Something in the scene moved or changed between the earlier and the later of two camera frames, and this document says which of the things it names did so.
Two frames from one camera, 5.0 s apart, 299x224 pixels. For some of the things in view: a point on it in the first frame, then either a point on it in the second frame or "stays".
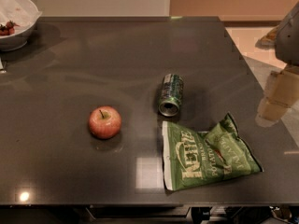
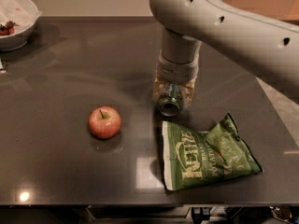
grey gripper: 288,39 to 177,68
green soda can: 171,94 stays
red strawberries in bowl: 8,29 stays
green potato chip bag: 193,157 stays
